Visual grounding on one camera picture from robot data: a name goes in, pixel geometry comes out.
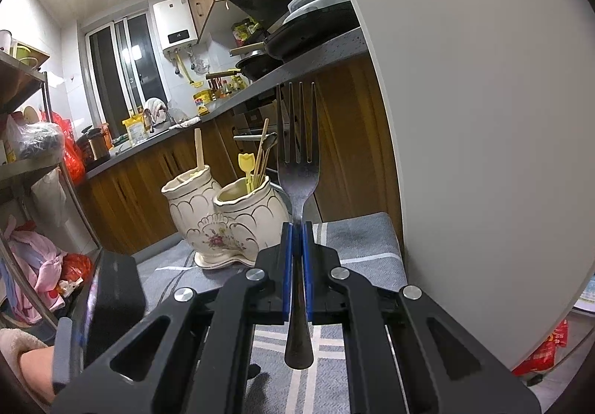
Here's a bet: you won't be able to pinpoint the grey plaid table cloth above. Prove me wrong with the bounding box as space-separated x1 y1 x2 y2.
135 212 406 413

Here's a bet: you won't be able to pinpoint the pink cloth bag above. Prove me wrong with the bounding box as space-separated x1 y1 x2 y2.
1 215 65 324

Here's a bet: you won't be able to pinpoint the cream ceramic utensil holder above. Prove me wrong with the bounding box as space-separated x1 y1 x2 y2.
161 166 290 270

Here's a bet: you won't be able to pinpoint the grey kitchen countertop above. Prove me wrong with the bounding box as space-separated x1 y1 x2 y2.
86 27 368 180

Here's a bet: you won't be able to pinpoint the kitchen window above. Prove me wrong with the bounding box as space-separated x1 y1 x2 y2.
85 12 167 138

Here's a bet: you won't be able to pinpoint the person left hand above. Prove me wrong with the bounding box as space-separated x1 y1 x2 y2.
18 347 55 404

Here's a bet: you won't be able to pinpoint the yellow oil bottle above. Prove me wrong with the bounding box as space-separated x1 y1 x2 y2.
193 89 213 116

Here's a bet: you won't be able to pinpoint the black wok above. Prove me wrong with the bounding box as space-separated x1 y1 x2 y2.
206 50 283 81

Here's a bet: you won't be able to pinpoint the small steel spoon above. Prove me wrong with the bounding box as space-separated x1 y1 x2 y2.
254 132 277 187

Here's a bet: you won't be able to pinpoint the wooden chopstick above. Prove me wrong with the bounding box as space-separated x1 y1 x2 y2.
251 118 269 190
194 127 205 171

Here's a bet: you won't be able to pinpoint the large black lidded pan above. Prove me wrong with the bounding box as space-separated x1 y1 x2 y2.
230 0 359 62

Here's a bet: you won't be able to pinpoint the white water heater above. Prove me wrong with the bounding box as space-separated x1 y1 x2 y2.
152 0 199 54

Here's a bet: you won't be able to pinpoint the red plastic bag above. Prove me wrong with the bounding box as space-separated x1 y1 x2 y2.
41 112 86 186

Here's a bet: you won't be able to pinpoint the silver steel fork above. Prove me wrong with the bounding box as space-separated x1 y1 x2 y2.
277 83 320 370

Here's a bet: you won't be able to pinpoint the dark thermos jar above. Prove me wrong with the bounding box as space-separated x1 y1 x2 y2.
77 126 110 172

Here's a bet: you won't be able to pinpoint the wooden lower cabinets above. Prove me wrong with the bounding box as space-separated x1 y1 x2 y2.
77 55 403 255

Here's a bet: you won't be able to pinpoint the metal storage shelf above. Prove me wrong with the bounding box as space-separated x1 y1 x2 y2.
1 51 102 330

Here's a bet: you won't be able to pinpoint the yellow food package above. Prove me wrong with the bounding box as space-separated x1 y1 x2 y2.
122 114 148 147

